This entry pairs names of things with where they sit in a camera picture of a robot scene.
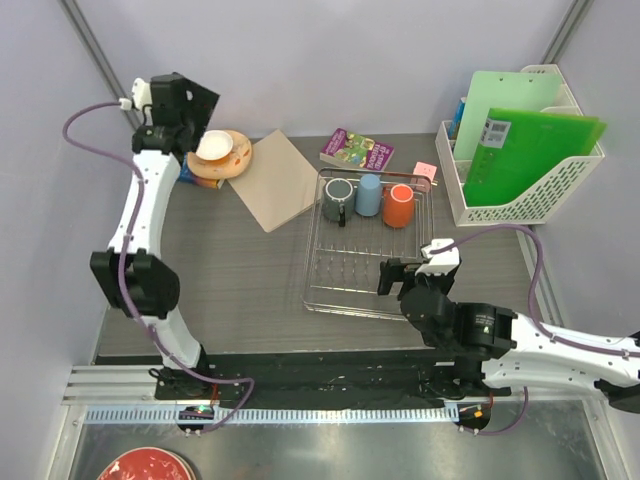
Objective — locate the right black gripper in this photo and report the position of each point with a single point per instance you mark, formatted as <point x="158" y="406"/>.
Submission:
<point x="391" y="271"/>

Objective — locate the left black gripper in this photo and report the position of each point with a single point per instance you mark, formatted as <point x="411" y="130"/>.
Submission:
<point x="204" y="104"/>

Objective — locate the orange white bowl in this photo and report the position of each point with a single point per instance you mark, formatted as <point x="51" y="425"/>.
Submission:
<point x="215" y="145"/>

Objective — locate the beige bird plate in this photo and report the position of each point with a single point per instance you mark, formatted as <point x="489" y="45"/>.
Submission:
<point x="233" y="166"/>

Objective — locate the orange cup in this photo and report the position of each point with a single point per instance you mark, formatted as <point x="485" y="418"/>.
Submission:
<point x="398" y="205"/>

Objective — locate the grey mug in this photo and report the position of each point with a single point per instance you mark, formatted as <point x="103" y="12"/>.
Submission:
<point x="338" y="203"/>

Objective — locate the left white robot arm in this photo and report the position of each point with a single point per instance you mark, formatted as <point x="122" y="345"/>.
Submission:
<point x="131" y="272"/>

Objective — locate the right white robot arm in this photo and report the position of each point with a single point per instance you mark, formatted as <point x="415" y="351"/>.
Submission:
<point x="497" y="348"/>

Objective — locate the blue Jane Eyre book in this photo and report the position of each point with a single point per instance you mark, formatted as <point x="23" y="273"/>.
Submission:
<point x="187" y="176"/>

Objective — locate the blue cup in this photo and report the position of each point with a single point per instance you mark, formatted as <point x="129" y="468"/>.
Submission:
<point x="368" y="195"/>

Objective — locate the beige cardboard notebook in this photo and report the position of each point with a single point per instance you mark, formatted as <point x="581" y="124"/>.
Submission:
<point x="279" y="183"/>

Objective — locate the purple treehouse book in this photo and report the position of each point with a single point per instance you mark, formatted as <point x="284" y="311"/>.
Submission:
<point x="349" y="150"/>

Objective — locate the blue book in organizer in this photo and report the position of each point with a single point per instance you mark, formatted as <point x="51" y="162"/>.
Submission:
<point x="455" y="122"/>

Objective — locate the white file organizer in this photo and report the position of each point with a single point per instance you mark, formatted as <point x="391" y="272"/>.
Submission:
<point x="538" y="88"/>

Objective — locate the bright green folder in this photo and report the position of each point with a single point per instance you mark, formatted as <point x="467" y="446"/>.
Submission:
<point x="518" y="147"/>

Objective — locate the red round plate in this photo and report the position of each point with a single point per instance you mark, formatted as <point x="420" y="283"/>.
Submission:
<point x="148" y="463"/>

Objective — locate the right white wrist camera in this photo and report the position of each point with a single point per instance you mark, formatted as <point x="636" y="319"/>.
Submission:
<point x="439" y="258"/>

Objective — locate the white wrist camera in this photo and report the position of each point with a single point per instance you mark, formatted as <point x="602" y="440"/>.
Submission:
<point x="439" y="258"/>
<point x="140" y="96"/>

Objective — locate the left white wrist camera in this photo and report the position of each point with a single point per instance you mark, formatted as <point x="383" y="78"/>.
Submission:
<point x="140" y="96"/>

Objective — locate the metal wire dish rack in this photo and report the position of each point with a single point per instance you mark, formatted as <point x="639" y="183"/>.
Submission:
<point x="342" y="265"/>

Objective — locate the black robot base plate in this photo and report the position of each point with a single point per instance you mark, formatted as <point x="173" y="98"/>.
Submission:
<point x="323" y="380"/>

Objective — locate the slotted cable duct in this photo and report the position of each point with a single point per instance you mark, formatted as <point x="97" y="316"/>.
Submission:
<point x="193" y="415"/>

